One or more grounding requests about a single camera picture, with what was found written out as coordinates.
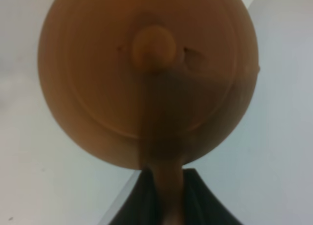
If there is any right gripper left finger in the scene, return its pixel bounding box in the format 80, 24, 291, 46
110, 168, 166, 225

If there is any brown clay teapot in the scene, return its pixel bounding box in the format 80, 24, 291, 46
38, 0, 260, 225

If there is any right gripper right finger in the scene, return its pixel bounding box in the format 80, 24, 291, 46
183, 169, 242, 225

